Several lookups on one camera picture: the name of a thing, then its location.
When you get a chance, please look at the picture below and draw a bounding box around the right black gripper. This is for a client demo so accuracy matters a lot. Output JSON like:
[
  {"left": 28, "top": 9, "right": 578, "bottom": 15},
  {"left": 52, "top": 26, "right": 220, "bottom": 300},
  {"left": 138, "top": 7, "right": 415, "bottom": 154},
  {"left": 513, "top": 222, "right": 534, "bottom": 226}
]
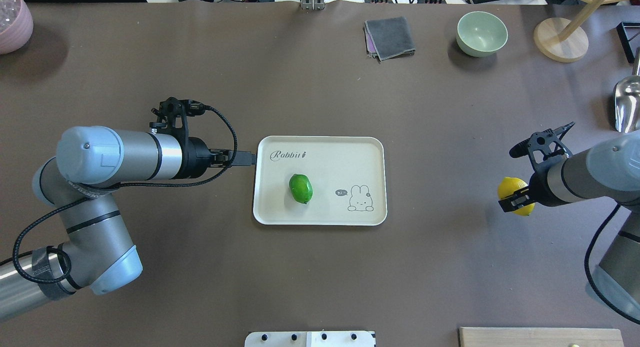
[{"left": 498, "top": 121, "right": 575, "bottom": 213}]

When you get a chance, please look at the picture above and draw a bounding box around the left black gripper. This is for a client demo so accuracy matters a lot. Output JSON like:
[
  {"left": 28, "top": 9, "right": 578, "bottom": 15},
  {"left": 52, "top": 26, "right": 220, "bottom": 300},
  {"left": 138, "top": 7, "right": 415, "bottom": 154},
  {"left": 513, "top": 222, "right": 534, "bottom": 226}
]
[{"left": 150, "top": 97, "right": 258, "bottom": 180}]

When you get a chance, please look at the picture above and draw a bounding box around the yellow whole lemon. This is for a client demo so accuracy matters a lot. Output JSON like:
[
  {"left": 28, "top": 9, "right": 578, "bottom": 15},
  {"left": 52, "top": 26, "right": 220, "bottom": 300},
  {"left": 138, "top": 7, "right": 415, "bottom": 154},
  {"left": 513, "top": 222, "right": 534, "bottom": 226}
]
[{"left": 497, "top": 177, "right": 536, "bottom": 217}]

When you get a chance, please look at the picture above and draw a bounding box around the green lime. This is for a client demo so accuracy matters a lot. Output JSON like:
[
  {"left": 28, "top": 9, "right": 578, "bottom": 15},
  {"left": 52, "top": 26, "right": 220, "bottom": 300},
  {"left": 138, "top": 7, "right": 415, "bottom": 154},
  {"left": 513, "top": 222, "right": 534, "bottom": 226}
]
[{"left": 288, "top": 174, "right": 314, "bottom": 205}]

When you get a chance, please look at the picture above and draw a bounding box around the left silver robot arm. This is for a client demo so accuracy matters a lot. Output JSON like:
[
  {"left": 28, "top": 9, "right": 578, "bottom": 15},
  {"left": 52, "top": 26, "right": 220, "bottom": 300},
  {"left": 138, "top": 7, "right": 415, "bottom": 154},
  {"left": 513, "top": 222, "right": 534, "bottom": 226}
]
[{"left": 0, "top": 98, "right": 257, "bottom": 322}]

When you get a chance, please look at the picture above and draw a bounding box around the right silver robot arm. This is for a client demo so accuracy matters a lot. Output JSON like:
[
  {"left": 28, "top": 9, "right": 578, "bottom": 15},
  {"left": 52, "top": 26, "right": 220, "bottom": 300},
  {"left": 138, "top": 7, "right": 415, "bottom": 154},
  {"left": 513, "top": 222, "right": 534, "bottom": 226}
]
[{"left": 499, "top": 123, "right": 640, "bottom": 324}]

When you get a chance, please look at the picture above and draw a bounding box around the cream rabbit print tray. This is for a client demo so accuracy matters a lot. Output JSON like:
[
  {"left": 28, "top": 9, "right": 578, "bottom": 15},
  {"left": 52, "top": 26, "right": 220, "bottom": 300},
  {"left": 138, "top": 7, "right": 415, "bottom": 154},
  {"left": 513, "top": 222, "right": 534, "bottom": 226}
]
[{"left": 253, "top": 135, "right": 387, "bottom": 226}]

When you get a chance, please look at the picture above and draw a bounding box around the metal scoop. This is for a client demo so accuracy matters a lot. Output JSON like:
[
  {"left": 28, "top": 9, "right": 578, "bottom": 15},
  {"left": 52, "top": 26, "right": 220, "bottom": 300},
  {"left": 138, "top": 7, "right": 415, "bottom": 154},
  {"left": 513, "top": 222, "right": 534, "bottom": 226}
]
[{"left": 614, "top": 48, "right": 640, "bottom": 134}]

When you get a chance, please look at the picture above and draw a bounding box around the bamboo cutting board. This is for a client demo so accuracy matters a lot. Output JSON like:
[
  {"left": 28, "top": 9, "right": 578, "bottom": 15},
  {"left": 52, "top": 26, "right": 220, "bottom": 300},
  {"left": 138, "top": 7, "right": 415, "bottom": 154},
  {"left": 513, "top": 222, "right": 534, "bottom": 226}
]
[{"left": 458, "top": 327, "right": 625, "bottom": 347}]

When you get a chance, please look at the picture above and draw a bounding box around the wooden mug tree stand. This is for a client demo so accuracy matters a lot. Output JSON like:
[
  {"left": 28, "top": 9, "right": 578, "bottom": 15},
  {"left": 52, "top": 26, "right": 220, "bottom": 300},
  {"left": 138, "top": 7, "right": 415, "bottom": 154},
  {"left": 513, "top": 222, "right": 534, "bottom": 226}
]
[{"left": 533, "top": 0, "right": 633, "bottom": 63}]

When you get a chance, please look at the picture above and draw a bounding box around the pale green bowl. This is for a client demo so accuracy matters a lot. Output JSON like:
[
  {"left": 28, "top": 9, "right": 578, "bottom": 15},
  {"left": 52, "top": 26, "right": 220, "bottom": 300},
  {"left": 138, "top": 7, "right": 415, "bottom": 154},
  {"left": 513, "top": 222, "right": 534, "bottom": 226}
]
[{"left": 455, "top": 10, "right": 509, "bottom": 58}]

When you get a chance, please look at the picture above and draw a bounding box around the grey folded cloth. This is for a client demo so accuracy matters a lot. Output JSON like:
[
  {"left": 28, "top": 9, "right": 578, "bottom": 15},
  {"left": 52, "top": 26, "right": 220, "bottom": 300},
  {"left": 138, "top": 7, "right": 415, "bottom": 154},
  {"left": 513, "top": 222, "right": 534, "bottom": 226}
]
[{"left": 363, "top": 16, "right": 416, "bottom": 62}]

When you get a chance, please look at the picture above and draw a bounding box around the pink ribbed bowl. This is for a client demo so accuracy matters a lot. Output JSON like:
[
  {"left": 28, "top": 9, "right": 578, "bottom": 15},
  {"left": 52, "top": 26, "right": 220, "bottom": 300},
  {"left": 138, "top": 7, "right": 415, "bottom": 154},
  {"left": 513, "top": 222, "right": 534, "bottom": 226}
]
[{"left": 0, "top": 0, "right": 34, "bottom": 55}]

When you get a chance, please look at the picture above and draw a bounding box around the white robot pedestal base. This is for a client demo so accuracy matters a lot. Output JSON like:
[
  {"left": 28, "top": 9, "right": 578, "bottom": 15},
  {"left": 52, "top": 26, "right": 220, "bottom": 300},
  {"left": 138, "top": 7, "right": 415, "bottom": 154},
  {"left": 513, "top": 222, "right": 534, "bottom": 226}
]
[{"left": 244, "top": 330, "right": 377, "bottom": 347}]

